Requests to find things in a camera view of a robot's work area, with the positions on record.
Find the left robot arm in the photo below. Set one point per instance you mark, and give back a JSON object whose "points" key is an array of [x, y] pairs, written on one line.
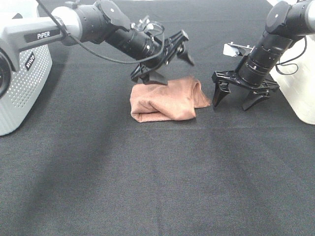
{"points": [[99, 22]]}

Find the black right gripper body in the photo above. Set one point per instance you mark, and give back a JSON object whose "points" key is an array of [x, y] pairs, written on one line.
{"points": [[223, 78]]}

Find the brown microfiber towel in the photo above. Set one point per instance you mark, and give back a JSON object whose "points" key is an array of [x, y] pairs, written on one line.
{"points": [[175, 101]]}

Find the grey perforated laundry basket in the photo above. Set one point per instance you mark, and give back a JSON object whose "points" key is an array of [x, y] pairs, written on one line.
{"points": [[25, 60]]}

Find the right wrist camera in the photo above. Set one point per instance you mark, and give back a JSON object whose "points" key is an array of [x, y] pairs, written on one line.
{"points": [[235, 50]]}

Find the white plastic basket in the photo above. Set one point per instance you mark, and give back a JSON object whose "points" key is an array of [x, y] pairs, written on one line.
{"points": [[297, 84]]}

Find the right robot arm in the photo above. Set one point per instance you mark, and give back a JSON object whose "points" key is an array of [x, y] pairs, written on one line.
{"points": [[285, 25]]}

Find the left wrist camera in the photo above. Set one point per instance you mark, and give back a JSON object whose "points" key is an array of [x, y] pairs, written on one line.
{"points": [[144, 25]]}

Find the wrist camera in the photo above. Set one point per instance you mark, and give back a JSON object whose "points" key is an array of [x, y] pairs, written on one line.
{"points": [[144, 25], [235, 50]]}

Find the black table cover cloth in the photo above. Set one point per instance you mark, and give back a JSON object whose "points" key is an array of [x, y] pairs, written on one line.
{"points": [[80, 165]]}

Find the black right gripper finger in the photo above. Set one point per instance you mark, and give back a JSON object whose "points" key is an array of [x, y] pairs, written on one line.
{"points": [[253, 98], [221, 91]]}

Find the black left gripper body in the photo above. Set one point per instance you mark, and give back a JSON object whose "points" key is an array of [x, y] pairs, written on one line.
{"points": [[169, 51]]}

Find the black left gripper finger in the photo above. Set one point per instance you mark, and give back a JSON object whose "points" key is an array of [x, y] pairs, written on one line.
{"points": [[155, 78], [182, 53]]}

